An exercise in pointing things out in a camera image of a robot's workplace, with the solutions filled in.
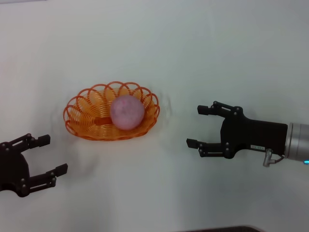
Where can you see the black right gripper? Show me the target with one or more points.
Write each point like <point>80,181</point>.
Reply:
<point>253,135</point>

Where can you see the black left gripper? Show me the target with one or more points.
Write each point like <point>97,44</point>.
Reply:
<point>13,169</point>

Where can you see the orange woven plastic basket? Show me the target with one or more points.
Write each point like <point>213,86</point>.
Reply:
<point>87,111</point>

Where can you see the pink peach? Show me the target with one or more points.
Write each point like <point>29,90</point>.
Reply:
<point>128,112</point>

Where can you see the dark robot torso edge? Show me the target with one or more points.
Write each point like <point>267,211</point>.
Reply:
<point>229,229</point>

